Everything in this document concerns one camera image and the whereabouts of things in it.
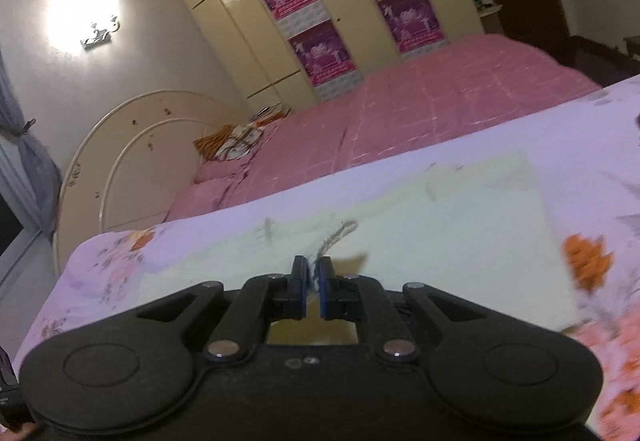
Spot lilac floral bed sheet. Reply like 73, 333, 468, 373
12, 74, 640, 441

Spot checkered folded cloth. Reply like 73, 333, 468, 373
215, 124, 266, 162

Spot striped folded cloth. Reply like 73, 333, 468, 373
250, 105, 292, 127

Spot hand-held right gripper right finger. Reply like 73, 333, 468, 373
317, 256, 501, 364

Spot pink pillow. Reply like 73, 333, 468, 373
192, 157, 261, 185

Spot pink checked bedspread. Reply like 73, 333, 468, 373
165, 34, 603, 222

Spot orange cloth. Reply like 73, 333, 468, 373
194, 125, 236, 158

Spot grey curtain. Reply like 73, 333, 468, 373
0, 56, 63, 238

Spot dark wooden chair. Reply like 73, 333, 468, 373
567, 35, 631, 81

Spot wall lamp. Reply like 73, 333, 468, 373
80, 15, 122, 51

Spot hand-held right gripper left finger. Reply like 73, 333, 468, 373
137, 255, 308, 364

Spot cream wardrobe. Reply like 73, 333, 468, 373
140, 0, 486, 104

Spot cream knit garment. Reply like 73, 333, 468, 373
135, 151, 577, 347

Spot cream round headboard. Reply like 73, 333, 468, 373
52, 90, 251, 272

